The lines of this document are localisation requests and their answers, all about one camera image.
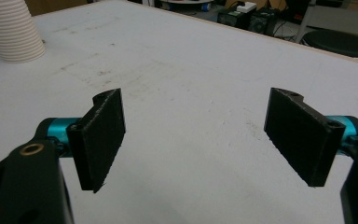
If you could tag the black round stool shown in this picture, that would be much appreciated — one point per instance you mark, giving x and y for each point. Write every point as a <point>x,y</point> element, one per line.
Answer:
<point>338,42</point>

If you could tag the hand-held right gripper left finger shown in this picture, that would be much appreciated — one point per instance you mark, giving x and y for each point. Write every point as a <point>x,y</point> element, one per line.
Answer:
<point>101,140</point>

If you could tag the black computer tower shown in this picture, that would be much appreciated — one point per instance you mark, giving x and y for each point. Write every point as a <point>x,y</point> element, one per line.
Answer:
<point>231,19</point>

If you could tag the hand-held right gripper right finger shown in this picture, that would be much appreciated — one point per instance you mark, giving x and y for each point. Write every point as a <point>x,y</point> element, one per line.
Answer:
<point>301,137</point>

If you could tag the stack of ribbed paper cups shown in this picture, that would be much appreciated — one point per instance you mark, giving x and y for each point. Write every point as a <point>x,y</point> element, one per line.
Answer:
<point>11,31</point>

